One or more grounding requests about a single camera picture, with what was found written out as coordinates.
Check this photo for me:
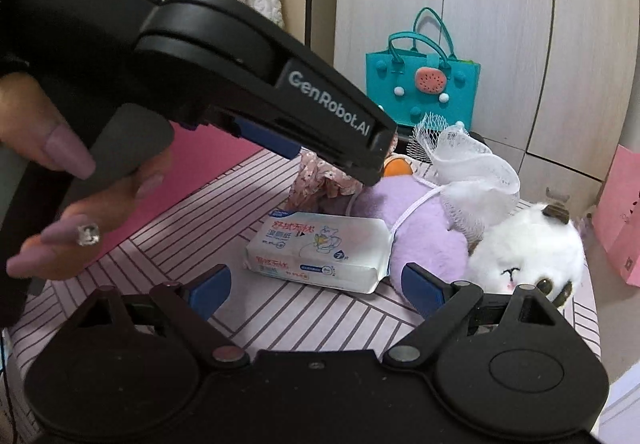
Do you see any pink paper bag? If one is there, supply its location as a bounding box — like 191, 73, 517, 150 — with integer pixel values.
594, 144, 640, 288

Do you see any pink cardboard box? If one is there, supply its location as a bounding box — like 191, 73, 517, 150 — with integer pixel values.
97, 120, 263, 250

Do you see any orange makeup sponge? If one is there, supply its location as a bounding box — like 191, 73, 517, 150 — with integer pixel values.
382, 156, 414, 178

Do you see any panda plush toy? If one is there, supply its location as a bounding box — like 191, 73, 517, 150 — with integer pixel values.
467, 201, 587, 311

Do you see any white wardrobe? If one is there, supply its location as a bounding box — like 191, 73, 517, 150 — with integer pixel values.
334, 0, 640, 185

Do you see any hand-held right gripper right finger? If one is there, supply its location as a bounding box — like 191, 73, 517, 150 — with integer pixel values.
382, 262, 556, 366

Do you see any striped tablecloth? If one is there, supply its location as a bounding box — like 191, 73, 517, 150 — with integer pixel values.
10, 144, 601, 375

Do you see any person's left hand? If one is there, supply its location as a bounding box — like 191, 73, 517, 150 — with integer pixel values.
0, 74, 168, 281

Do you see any purple plush toy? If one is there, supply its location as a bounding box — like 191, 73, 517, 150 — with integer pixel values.
350, 173, 472, 296

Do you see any white mesh bath sponge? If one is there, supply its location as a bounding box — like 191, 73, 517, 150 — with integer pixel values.
409, 113, 522, 226

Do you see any pink floral cloth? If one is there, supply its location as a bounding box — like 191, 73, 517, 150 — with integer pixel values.
290, 151, 362, 213

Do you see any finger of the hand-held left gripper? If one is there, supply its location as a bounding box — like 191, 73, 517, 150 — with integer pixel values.
232, 39, 398, 187

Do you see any white tissue pack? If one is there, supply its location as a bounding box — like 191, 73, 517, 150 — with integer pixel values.
244, 211, 392, 295

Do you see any teal felt tote bag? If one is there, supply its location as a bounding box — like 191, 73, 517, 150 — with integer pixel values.
365, 8, 482, 127

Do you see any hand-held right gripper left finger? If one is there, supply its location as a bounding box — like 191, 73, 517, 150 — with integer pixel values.
80, 264, 248, 370

